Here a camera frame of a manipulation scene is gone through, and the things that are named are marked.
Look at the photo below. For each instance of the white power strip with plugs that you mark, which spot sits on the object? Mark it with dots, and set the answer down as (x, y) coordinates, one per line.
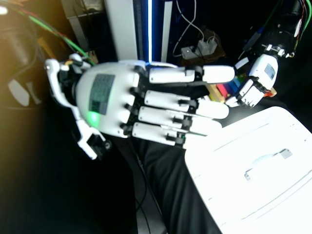
(207, 46)

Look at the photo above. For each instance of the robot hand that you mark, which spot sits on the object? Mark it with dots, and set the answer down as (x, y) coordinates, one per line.
(112, 97)
(265, 70)

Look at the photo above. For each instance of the rainbow toy xylophone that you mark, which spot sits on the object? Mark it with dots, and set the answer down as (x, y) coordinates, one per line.
(220, 93)

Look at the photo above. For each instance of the white plastic lid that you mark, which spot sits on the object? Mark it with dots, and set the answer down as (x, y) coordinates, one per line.
(256, 175)

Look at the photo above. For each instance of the white tower with blue light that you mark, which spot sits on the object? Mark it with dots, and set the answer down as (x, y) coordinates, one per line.
(122, 29)

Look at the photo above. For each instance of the brown cardboard box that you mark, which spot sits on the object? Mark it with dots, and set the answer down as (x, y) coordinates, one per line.
(218, 50)

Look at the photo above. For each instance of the yellow wooden block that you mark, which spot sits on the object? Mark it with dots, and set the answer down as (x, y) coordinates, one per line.
(212, 98)

